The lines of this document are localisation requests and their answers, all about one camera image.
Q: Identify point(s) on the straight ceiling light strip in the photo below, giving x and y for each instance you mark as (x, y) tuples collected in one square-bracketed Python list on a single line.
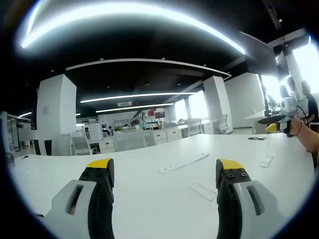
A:
[(134, 107), (137, 95)]

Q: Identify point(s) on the white mesh office chair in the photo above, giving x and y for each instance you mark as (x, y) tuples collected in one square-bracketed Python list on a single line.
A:
[(194, 127), (81, 144), (145, 139), (124, 142), (223, 124)]

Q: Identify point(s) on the ceiling air vent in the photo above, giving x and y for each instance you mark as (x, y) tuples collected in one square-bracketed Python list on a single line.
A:
[(124, 103)]

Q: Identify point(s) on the row of white desk cabinets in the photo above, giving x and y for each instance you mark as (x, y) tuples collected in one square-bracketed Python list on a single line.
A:
[(172, 134)]

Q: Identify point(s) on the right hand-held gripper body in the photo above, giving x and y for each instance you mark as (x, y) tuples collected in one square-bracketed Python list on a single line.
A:
[(290, 108)]

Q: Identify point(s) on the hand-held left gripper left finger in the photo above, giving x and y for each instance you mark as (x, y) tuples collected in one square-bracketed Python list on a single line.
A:
[(97, 211)]

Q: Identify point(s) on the dark hanging panel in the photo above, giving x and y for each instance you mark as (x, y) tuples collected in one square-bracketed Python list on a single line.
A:
[(259, 54)]

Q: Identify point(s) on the flat black disc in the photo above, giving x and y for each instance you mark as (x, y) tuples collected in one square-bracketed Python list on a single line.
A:
[(256, 138)]

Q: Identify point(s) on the person's right hand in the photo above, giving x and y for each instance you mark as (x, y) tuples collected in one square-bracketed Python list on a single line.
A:
[(296, 127)]

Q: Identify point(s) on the white drawer cabinet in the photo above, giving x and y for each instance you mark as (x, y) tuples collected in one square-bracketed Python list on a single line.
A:
[(107, 145)]

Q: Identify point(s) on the black office chair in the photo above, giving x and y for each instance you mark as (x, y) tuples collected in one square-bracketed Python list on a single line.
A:
[(47, 147)]

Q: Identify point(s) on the long curved ceiling light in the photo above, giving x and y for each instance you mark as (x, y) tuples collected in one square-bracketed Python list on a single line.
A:
[(124, 11)]

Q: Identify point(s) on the tall white cabinet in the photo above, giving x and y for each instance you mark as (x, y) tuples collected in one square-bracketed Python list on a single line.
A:
[(94, 133)]

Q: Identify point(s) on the short ceiling light strip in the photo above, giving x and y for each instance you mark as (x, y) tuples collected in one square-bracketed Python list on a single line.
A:
[(25, 114)]

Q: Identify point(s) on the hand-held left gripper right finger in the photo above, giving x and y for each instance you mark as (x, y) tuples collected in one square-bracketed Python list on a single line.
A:
[(231, 211)]

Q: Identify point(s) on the small dark object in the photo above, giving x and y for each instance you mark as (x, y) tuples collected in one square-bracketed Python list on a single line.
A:
[(25, 157)]

